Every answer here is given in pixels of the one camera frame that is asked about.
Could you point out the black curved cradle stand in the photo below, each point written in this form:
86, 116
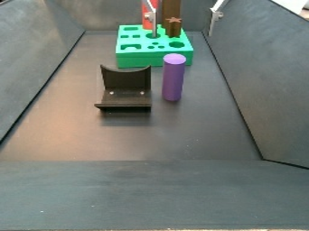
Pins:
127, 88

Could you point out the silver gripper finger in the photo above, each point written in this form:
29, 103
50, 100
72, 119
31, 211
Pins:
215, 14
154, 18

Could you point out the brown star-shaped peg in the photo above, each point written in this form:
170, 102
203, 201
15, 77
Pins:
171, 20

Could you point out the purple cylinder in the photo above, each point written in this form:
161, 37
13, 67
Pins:
173, 76

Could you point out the red block behind board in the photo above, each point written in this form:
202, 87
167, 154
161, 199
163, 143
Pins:
149, 13

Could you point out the green shape sorter board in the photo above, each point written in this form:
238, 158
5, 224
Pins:
139, 50

